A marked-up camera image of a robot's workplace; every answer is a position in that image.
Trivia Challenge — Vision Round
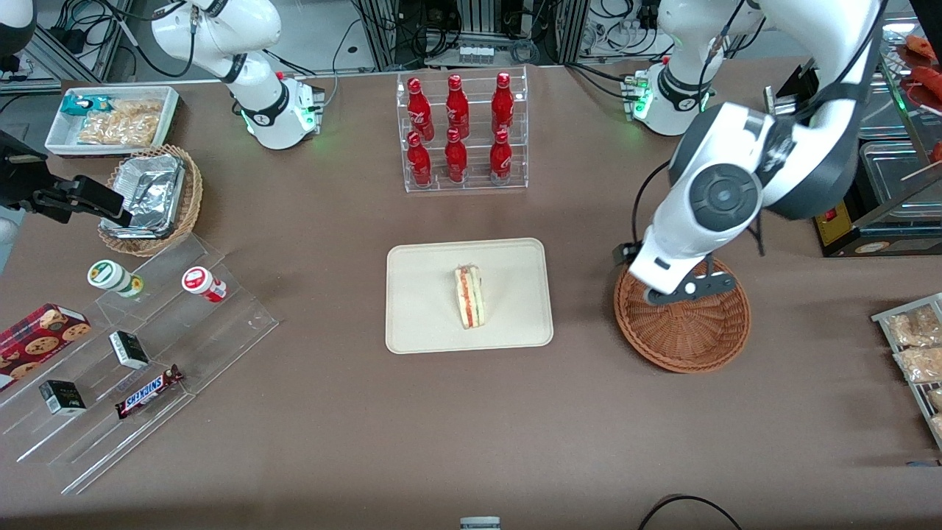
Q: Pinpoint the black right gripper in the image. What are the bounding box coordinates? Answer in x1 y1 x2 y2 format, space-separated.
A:
0 131 134 227

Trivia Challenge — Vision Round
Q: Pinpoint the triangular sandwich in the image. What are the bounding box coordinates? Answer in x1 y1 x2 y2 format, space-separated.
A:
454 265 485 330

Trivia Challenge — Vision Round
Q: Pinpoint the brown wicker basket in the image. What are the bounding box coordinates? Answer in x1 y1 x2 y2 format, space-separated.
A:
614 254 751 373

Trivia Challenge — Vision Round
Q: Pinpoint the aluminium foil tray stack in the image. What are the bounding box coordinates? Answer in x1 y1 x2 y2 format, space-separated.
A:
99 153 186 239

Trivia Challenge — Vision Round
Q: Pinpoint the light wicker basket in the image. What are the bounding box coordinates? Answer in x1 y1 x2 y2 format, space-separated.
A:
97 144 204 258

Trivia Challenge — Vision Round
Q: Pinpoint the cream plastic tray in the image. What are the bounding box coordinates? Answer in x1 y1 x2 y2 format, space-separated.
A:
386 238 554 355

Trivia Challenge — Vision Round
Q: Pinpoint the white rectangular snack bin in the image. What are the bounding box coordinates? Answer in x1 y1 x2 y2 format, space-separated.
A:
44 86 181 158

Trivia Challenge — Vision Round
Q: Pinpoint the clear bag of chips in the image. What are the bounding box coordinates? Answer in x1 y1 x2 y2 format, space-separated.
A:
109 99 164 120
77 110 161 146

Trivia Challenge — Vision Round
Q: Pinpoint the green lid cup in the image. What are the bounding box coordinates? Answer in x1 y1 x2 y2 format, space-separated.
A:
87 260 144 299

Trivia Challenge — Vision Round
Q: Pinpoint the teal snack packet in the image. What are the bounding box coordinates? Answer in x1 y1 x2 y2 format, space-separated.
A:
60 94 115 117

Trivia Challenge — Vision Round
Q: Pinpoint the red lid cup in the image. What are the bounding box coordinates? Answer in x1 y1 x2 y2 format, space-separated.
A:
182 266 229 303

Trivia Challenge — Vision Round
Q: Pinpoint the red tartan cookie box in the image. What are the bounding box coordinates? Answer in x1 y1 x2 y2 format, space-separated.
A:
0 303 92 391

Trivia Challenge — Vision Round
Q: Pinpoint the small black carton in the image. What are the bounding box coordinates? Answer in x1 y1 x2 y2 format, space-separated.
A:
38 380 88 417
109 331 150 370

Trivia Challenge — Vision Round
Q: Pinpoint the clear acrylic step display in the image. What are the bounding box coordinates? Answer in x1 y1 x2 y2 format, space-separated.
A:
0 234 279 495

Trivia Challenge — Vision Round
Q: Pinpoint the black hot food display case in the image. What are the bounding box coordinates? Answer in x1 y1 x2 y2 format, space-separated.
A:
763 15 942 258

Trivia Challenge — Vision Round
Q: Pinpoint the snickers chocolate bar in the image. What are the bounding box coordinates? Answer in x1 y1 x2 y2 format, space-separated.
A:
115 364 185 420

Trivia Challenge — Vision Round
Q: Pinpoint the red cola bottle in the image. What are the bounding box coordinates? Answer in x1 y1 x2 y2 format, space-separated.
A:
492 72 514 135
446 74 470 139
445 128 468 183
489 129 513 185
407 132 433 186
407 77 435 141

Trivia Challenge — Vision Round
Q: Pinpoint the clear acrylic bottle rack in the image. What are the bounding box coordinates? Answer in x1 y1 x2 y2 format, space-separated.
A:
396 66 529 194

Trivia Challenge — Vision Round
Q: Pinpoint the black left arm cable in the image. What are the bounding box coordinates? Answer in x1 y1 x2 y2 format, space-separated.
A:
631 0 888 258

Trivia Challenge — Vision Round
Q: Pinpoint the metal wire tray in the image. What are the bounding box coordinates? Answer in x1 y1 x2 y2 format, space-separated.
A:
871 292 942 451

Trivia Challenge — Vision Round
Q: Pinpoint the black table cable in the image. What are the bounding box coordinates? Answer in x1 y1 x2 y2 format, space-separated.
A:
637 495 744 530

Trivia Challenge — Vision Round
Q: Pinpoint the aluminium frame rack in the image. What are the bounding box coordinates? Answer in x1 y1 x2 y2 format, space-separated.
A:
352 0 593 71

